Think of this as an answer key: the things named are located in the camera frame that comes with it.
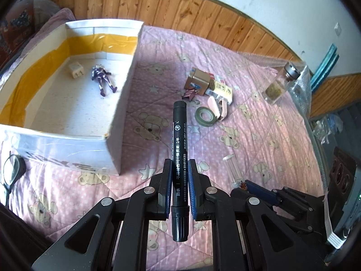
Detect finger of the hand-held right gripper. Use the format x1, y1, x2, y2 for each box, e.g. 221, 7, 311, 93
231, 179, 325, 237

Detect teal plastic strip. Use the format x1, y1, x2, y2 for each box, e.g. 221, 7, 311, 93
310, 44, 337, 85
313, 54, 340, 91

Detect white charger plug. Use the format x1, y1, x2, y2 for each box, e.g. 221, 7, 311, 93
68, 62, 84, 79

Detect clear bubble wrap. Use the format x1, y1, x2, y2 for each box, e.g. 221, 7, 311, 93
240, 51, 313, 119

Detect small clear plastic case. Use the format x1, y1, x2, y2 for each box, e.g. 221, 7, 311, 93
223, 154, 243, 183

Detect green tape roll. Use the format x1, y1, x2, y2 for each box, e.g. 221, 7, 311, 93
195, 107, 217, 125

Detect pink binder clip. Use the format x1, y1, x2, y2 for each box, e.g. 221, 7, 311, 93
183, 89, 199, 103

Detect pink teddy bear quilt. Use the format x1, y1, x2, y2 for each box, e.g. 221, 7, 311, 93
0, 7, 325, 260

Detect black eyeglasses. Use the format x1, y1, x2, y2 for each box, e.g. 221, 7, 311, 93
0, 152, 26, 204

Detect small brown cardboard box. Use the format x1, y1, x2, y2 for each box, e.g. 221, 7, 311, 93
185, 67, 215, 95

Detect purple silver action figure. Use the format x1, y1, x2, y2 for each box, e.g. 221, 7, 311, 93
91, 64, 117, 96

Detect glass jar with metal lid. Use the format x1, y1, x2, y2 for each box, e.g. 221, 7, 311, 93
264, 61, 301, 103

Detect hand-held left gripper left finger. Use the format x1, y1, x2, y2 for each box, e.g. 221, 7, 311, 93
31, 159, 173, 271

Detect white cardboard box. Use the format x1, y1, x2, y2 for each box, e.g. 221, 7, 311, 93
0, 20, 145, 175

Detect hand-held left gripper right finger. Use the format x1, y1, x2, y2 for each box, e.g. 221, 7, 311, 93
188, 159, 332, 271

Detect dark patterned cloth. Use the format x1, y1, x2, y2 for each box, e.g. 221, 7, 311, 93
0, 0, 37, 71

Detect clear plastic bag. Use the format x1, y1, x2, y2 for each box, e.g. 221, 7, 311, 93
313, 114, 343, 140

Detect black marker pen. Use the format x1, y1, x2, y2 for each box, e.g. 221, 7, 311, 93
171, 100, 190, 243

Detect yellow white packet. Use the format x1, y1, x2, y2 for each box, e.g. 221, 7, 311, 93
205, 78, 234, 106

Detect pink stapler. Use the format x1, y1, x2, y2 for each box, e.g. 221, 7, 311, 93
207, 96, 227, 121

